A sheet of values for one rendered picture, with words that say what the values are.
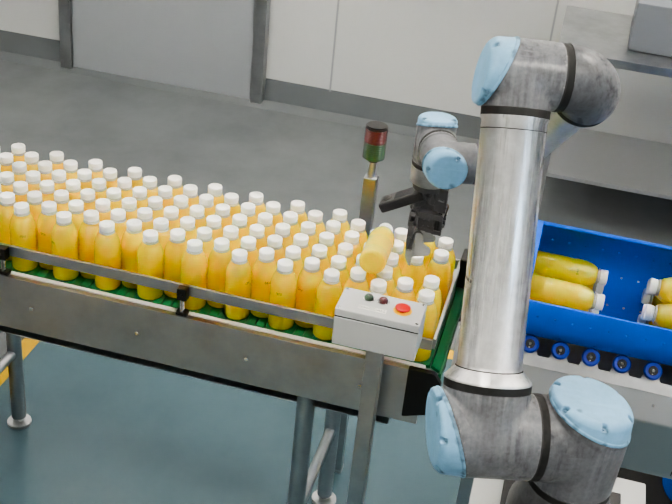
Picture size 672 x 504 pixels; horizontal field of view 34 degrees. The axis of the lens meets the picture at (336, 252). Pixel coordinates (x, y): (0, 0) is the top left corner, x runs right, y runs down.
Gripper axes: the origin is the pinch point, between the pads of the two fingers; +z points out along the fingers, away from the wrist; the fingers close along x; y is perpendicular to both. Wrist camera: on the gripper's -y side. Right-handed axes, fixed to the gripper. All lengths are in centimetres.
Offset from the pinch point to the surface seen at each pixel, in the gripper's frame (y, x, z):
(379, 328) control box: -1.6, -21.2, 8.5
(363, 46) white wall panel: -84, 336, 72
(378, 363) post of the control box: -1.2, -18.2, 20.4
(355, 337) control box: -6.9, -21.2, 12.5
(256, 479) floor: -44, 34, 116
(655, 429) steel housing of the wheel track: 67, -1, 34
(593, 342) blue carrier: 47.3, 0.5, 13.8
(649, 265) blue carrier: 58, 26, 4
